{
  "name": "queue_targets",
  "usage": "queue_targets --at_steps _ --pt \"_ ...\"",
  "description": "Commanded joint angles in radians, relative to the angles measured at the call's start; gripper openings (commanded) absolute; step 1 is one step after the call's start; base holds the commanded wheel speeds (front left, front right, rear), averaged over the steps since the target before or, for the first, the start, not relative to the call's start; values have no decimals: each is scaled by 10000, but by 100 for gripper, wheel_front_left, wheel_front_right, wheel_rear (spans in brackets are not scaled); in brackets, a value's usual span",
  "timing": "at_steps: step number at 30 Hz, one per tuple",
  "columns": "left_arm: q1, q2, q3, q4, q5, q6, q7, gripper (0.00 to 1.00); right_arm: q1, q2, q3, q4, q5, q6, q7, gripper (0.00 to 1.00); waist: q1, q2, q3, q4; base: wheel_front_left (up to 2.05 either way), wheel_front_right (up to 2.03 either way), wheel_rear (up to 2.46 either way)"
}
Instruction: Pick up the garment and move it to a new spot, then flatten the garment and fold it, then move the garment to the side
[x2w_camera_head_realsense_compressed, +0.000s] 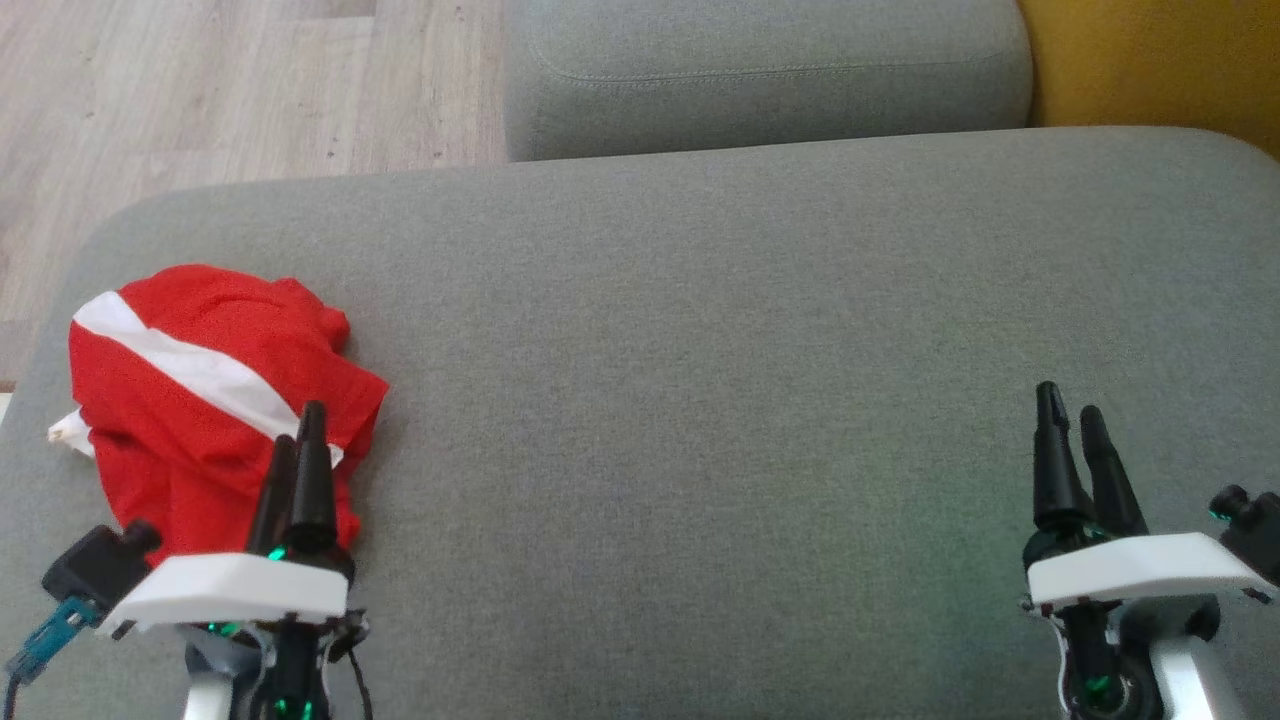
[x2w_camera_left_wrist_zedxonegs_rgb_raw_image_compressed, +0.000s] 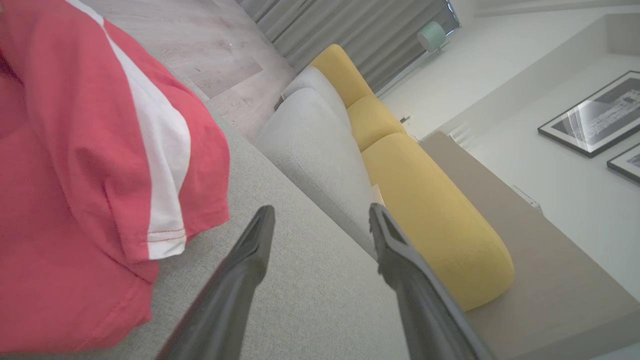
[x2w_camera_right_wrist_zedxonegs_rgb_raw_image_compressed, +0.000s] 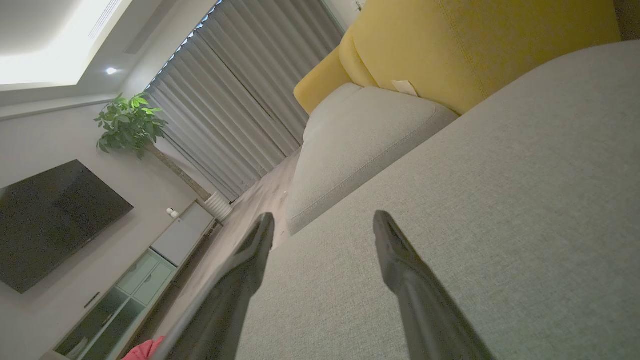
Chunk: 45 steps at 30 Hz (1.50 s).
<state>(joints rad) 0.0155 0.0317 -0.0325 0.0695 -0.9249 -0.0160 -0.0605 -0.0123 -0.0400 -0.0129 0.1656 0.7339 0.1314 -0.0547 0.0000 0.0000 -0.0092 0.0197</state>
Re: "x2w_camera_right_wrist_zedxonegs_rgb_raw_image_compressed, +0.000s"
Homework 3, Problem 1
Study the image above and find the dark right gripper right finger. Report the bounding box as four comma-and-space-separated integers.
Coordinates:
373, 210, 496, 360

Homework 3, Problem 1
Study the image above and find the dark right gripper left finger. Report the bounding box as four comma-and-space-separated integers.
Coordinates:
152, 212, 276, 360

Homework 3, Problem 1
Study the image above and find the red white basketball jersey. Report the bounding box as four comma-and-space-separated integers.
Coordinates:
121, 336, 166, 360

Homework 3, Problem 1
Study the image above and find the white television cabinet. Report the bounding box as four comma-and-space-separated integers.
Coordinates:
40, 200, 223, 360

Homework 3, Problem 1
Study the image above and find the white ribbed plant pot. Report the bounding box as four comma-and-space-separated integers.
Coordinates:
205, 191, 234, 222

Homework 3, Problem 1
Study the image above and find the large grey sofa seat cushion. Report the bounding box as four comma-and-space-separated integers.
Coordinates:
235, 39, 640, 360

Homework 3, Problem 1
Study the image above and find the small grey sofa seat cushion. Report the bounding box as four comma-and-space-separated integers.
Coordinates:
286, 85, 459, 236

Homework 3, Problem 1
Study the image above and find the green potted tree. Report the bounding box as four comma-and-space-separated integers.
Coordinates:
94, 92, 213, 203

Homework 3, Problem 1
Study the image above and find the grey pleated curtain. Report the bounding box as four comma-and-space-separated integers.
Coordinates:
145, 0, 346, 203

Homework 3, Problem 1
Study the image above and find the rounded grey sofa end cushion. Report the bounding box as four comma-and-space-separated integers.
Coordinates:
302, 82, 363, 146

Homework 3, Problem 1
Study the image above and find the white sofa label tag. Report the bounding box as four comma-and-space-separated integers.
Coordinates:
391, 79, 420, 97

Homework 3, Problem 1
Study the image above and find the yellow sofa backrest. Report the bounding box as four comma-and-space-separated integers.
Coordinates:
293, 0, 622, 116

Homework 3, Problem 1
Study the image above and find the linear ceiling air vent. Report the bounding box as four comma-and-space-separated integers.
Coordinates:
88, 0, 124, 41

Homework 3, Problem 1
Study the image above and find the black wall television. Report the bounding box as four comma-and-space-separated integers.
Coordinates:
0, 159, 135, 295

